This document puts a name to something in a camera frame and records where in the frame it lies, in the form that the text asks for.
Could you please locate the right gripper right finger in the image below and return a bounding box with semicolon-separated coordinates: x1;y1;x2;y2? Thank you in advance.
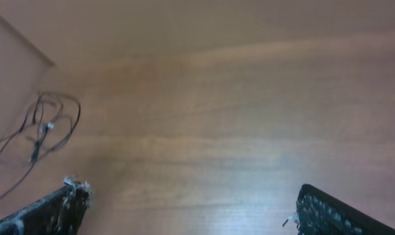
283;183;395;235

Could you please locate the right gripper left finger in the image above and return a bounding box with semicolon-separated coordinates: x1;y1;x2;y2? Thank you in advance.
0;177;92;235

